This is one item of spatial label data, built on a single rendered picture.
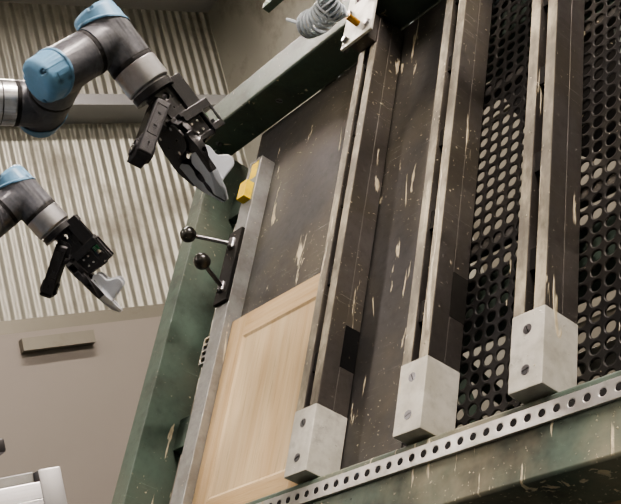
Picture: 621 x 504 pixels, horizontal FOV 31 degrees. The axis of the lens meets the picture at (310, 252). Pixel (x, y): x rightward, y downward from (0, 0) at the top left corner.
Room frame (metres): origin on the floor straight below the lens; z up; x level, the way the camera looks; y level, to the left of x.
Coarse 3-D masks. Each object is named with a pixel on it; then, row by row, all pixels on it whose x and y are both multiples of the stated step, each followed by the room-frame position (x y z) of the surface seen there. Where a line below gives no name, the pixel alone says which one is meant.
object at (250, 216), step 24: (264, 168) 2.54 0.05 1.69; (264, 192) 2.52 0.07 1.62; (240, 216) 2.51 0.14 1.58; (240, 264) 2.44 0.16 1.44; (240, 288) 2.42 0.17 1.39; (216, 312) 2.42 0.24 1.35; (240, 312) 2.41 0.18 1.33; (216, 336) 2.38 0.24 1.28; (216, 360) 2.35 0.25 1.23; (216, 384) 2.34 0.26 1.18; (192, 432) 2.31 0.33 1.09; (192, 456) 2.27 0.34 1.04; (192, 480) 2.26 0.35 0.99
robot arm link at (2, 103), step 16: (0, 80) 1.60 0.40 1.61; (16, 80) 1.62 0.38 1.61; (0, 96) 1.59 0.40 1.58; (16, 96) 1.60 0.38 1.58; (32, 96) 1.60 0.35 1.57; (0, 112) 1.60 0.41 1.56; (16, 112) 1.61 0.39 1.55; (32, 112) 1.63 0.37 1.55; (48, 112) 1.62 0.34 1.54; (64, 112) 1.64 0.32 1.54; (32, 128) 1.67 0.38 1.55; (48, 128) 1.67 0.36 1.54
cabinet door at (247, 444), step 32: (256, 320) 2.31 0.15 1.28; (288, 320) 2.21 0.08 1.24; (256, 352) 2.27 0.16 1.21; (288, 352) 2.16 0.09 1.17; (224, 384) 2.32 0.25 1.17; (256, 384) 2.22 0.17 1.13; (288, 384) 2.12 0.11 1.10; (224, 416) 2.27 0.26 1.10; (256, 416) 2.17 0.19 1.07; (288, 416) 2.08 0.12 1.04; (224, 448) 2.23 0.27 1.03; (256, 448) 2.13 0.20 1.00; (288, 448) 2.04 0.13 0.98; (224, 480) 2.18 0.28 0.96; (256, 480) 2.09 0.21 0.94; (288, 480) 2.00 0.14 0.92
